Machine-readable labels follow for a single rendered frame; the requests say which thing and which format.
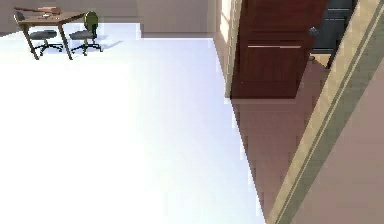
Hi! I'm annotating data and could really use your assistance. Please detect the dark red room door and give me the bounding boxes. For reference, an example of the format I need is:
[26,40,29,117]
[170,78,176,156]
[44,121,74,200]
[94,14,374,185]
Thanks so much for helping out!
[229,0,330,100]

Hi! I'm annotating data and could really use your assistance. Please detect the green swivel office chair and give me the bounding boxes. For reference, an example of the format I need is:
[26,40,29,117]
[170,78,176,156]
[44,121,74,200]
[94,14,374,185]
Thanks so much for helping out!
[68,10,104,56]

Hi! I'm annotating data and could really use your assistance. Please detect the black chest of drawers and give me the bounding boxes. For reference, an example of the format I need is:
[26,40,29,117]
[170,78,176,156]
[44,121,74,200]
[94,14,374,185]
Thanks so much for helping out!
[310,0,358,70]

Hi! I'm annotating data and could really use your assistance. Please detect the grey swivel office chair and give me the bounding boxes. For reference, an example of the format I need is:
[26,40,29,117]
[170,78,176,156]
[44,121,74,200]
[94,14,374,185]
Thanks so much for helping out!
[13,10,64,57]

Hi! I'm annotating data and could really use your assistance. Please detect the brown wooden table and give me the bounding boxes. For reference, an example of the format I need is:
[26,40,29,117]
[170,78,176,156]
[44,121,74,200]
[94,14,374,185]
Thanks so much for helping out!
[17,11,86,61]

